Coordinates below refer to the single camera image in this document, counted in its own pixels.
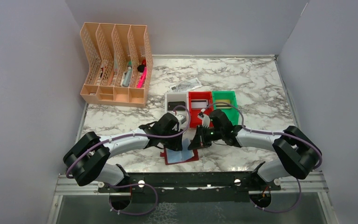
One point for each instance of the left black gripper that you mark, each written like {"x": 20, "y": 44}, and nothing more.
{"x": 176, "y": 145}

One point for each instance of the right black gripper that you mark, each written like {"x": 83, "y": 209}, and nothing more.
{"x": 198, "y": 141}

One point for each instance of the red leather card holder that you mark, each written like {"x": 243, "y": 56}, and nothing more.
{"x": 176, "y": 157}

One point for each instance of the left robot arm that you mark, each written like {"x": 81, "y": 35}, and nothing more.
{"x": 86, "y": 161}

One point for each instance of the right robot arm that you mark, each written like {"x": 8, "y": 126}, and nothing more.
{"x": 297, "y": 155}

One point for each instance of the black credit card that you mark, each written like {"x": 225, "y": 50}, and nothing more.
{"x": 172, "y": 104}

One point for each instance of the silver credit card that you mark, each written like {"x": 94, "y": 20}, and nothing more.
{"x": 199, "y": 103}

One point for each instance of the gold credit card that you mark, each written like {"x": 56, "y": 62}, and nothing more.
{"x": 222, "y": 103}

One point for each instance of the red plastic bin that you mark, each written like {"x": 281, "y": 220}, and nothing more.
{"x": 194, "y": 121}

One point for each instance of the white plastic bin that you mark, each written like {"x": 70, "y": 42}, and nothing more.
{"x": 177, "y": 96}

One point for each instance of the green plastic bin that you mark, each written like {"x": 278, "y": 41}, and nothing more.
{"x": 231, "y": 113}

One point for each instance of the paper receipts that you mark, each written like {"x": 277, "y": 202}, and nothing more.
{"x": 186, "y": 85}

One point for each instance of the pink highlighter pen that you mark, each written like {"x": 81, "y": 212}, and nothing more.
{"x": 143, "y": 70}

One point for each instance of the grey green marker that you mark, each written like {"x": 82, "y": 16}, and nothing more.
{"x": 126, "y": 78}

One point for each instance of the peach plastic file organizer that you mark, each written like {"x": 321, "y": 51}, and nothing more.
{"x": 109, "y": 48}

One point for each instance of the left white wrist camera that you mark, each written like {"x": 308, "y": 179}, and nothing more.
{"x": 182, "y": 119}

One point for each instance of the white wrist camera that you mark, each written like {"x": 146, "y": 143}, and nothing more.
{"x": 205, "y": 119}
{"x": 182, "y": 119}

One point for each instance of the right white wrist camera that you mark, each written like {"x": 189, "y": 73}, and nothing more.
{"x": 205, "y": 119}

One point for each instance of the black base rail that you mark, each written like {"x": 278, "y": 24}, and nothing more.
{"x": 184, "y": 187}

